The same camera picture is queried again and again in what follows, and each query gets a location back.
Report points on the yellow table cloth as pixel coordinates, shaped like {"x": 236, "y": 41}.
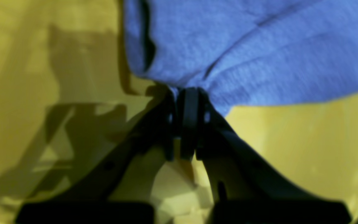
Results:
{"x": 67, "y": 98}

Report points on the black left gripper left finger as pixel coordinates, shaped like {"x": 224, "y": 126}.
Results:
{"x": 86, "y": 202}

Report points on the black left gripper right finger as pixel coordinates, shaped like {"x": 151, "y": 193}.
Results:
{"x": 246, "y": 188}

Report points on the grey t-shirt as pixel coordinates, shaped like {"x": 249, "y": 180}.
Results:
{"x": 246, "y": 52}

